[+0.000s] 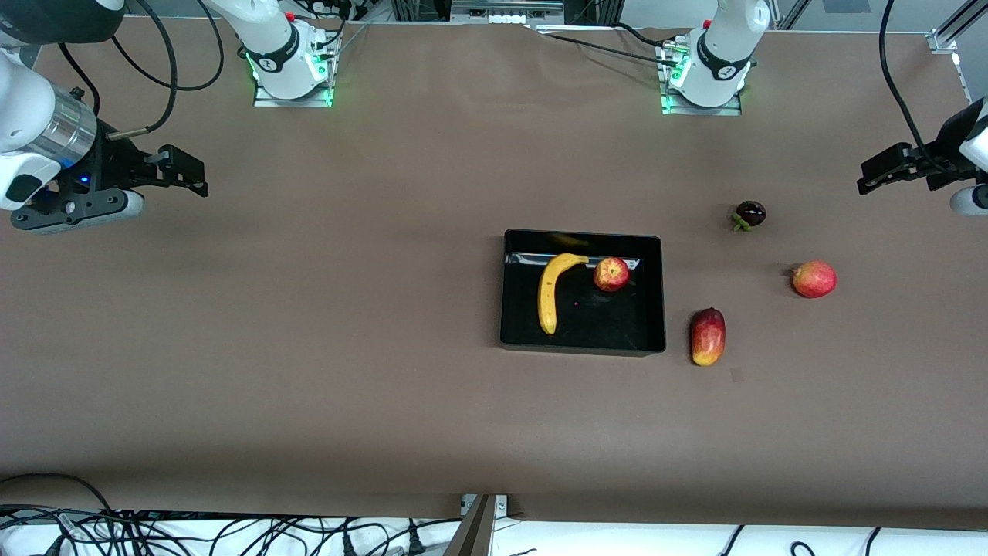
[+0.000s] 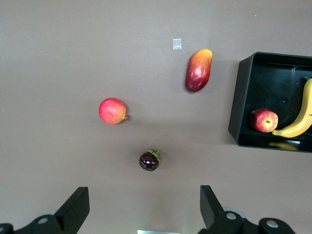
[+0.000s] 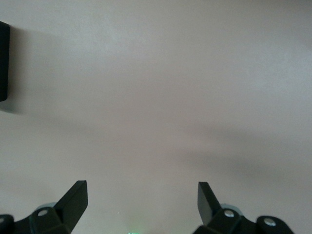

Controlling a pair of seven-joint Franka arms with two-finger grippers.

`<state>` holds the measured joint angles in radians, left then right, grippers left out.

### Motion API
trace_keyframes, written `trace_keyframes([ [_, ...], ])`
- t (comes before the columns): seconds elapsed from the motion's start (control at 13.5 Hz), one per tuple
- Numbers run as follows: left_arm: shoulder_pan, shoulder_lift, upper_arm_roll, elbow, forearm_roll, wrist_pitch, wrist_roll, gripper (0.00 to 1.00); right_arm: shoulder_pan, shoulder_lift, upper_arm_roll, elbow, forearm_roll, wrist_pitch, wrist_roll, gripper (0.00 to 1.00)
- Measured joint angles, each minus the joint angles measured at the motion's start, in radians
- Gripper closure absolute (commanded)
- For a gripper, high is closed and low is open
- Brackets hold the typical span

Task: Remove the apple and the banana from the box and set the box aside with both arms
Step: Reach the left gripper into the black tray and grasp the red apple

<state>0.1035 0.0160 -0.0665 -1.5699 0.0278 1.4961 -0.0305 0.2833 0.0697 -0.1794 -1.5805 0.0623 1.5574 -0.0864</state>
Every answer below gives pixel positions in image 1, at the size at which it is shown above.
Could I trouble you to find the black plastic tray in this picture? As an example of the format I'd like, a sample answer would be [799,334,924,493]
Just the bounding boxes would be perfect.
[499,229,667,357]

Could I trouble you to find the dark purple mangosteen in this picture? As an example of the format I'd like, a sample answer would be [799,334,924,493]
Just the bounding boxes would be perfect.
[731,200,767,232]

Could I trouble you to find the white power strip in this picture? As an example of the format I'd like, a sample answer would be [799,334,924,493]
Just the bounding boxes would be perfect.
[286,0,354,21]

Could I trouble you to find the table cover sheet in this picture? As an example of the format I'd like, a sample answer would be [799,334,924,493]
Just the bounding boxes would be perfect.
[0,17,988,534]

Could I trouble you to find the red yellow mango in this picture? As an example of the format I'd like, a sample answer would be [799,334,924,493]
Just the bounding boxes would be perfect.
[690,307,727,367]

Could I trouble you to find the small red apple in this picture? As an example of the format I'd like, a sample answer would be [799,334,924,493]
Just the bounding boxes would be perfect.
[594,257,631,293]

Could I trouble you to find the aluminium rack structure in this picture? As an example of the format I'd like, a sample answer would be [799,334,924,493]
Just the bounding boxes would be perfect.
[390,0,623,26]

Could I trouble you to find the yellow banana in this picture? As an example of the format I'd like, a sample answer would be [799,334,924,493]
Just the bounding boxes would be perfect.
[537,253,590,335]

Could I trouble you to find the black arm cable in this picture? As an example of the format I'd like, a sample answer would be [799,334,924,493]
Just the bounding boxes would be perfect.
[111,0,226,92]
[107,0,179,141]
[878,0,955,175]
[57,42,102,118]

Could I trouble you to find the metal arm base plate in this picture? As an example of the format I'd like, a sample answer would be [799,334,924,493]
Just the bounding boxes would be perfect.
[252,76,335,108]
[661,94,743,117]

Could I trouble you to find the aluminium frame profile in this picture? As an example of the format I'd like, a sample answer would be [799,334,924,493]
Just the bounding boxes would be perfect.
[928,0,988,103]

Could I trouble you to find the black cable on table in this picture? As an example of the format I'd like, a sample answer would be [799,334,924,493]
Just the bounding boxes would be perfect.
[531,22,674,69]

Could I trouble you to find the metal clamp bracket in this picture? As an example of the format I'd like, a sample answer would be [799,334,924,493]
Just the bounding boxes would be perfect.
[461,493,509,517]

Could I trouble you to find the dark camera stand post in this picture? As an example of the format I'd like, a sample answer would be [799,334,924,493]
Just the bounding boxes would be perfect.
[443,494,496,556]

